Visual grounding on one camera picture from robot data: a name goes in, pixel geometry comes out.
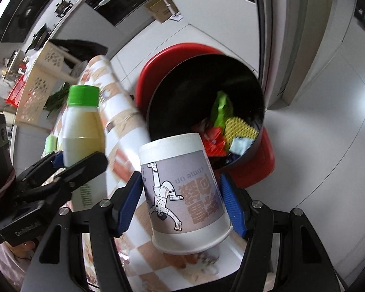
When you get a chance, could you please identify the black range hood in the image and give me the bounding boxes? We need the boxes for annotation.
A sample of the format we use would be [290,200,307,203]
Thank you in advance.
[0,0,68,46]

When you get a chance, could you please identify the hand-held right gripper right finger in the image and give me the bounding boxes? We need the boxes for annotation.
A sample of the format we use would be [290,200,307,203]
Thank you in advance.
[220,173,349,292]

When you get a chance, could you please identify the black cooking pot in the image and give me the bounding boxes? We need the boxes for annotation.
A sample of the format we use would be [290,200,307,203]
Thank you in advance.
[55,0,73,16]

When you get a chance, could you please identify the white refrigerator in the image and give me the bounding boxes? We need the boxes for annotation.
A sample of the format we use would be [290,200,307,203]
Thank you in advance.
[140,0,264,73]

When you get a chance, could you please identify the checkered vinyl tablecloth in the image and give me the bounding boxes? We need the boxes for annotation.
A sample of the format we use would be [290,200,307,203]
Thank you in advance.
[43,55,247,292]

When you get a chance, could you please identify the green snack packet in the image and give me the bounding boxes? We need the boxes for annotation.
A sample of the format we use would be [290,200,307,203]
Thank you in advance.
[210,91,235,128]

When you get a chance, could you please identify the black built-in oven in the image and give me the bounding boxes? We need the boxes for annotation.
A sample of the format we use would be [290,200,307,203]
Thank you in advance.
[84,0,162,27]

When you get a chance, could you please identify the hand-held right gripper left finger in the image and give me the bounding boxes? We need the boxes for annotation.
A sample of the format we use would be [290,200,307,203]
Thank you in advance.
[33,172,145,292]

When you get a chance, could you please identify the white bottle green cap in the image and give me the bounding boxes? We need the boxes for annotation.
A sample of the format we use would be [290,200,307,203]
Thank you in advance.
[62,85,107,212]

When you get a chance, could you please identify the red plastic bin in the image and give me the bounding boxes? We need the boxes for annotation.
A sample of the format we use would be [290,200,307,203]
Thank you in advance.
[135,43,228,119]

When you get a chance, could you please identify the blue white carton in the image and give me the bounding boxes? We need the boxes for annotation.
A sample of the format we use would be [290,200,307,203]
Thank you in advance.
[229,137,253,155]

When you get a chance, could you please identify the sliding door frame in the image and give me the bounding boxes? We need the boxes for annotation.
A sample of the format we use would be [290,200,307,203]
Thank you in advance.
[252,0,365,110]

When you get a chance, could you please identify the black trash bin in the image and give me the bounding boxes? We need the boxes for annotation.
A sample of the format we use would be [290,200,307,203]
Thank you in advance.
[145,54,266,171]

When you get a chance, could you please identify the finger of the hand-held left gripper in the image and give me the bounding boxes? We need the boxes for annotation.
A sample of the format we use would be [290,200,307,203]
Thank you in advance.
[17,150,64,186]
[18,151,108,203]

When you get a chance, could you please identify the yellow foam fruit net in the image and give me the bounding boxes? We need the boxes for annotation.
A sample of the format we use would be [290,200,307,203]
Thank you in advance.
[224,116,259,143]

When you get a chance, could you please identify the red plastic basket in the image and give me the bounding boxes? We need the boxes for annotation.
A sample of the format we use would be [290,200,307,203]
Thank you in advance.
[5,74,28,107]

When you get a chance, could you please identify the beige plastic chair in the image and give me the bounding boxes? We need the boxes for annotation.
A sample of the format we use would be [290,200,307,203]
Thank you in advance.
[15,41,80,125]

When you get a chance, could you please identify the green vegetables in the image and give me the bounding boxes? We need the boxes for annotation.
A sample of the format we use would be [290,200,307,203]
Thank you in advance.
[44,83,70,119]

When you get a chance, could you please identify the person's left hand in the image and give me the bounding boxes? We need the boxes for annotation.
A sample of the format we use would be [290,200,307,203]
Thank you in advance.
[9,239,38,254]

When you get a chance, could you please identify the black wok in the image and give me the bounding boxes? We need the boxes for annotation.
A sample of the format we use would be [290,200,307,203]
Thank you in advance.
[26,24,51,53]

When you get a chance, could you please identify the printed paper cup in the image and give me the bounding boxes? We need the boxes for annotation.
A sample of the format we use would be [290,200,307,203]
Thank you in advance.
[139,133,233,254]

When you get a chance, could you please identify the cardboard box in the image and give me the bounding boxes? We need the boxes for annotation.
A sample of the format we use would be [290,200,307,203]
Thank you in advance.
[144,0,178,23]

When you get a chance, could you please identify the white mop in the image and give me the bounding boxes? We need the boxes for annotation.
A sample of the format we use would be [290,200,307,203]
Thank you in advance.
[158,0,183,22]

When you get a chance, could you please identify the person's left forearm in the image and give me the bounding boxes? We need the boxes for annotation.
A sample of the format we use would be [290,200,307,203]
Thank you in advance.
[0,243,34,292]

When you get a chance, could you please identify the red snack packet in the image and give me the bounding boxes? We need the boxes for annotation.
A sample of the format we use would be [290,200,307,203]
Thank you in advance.
[191,120,229,156]

